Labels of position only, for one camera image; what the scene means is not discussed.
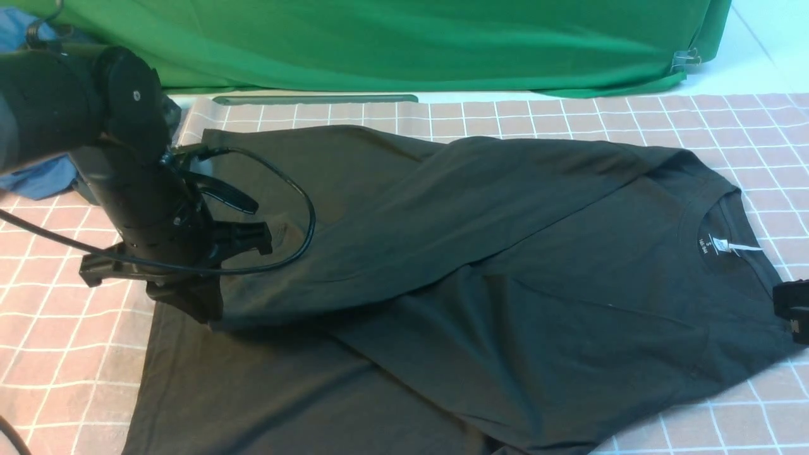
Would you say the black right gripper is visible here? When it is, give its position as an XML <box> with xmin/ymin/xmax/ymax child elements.
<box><xmin>772</xmin><ymin>280</ymin><xmax>808</xmax><ymax>345</ymax></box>

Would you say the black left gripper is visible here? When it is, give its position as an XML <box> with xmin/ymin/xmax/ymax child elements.
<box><xmin>79</xmin><ymin>171</ymin><xmax>272</xmax><ymax>324</ymax></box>

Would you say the dark gray long-sleeved shirt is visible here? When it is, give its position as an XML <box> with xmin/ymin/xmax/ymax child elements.
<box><xmin>123</xmin><ymin>126</ymin><xmax>801</xmax><ymax>454</ymax></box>

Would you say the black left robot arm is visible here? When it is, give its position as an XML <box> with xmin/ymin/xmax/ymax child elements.
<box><xmin>1</xmin><ymin>44</ymin><xmax>272</xmax><ymax>324</ymax></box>

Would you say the pink checkered tablecloth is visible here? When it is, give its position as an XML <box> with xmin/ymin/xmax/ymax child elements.
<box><xmin>1</xmin><ymin>93</ymin><xmax>808</xmax><ymax>454</ymax></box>

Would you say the dark crumpled garment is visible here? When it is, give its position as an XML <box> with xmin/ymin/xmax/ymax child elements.
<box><xmin>70</xmin><ymin>95</ymin><xmax>186</xmax><ymax>207</ymax></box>

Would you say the green ruler strip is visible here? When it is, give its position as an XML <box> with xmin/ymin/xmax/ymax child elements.
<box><xmin>212</xmin><ymin>94</ymin><xmax>419</xmax><ymax>106</ymax></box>

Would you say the clear binder clip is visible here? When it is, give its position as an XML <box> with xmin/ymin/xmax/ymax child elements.
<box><xmin>669</xmin><ymin>48</ymin><xmax>702</xmax><ymax>74</ymax></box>

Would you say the blue garment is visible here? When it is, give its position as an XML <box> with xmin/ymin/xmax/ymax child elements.
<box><xmin>1</xmin><ymin>6</ymin><xmax>78</xmax><ymax>200</ymax></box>

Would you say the green backdrop cloth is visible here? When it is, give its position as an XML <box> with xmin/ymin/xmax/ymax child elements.
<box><xmin>54</xmin><ymin>1</ymin><xmax>731</xmax><ymax>99</ymax></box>

